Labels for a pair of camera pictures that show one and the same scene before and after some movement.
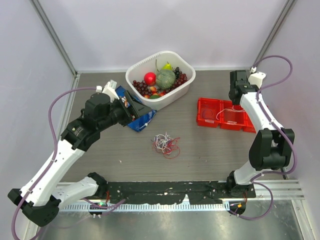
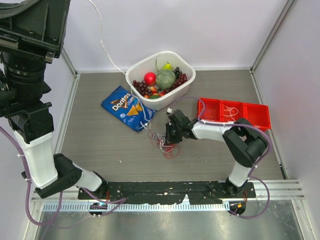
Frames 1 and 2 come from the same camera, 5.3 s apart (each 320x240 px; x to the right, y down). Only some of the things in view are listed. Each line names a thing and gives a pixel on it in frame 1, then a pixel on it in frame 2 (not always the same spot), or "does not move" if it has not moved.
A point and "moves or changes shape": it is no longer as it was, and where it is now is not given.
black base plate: [161, 193] does not move
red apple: [150, 78] does not move
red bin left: [209, 112] does not move
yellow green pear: [167, 67] does not move
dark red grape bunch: [142, 88] does not move
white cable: [233, 110] moves or changes shape
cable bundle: [168, 146] moves or changes shape
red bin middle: [232, 117] does not move
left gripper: [135, 109] to [40, 31]
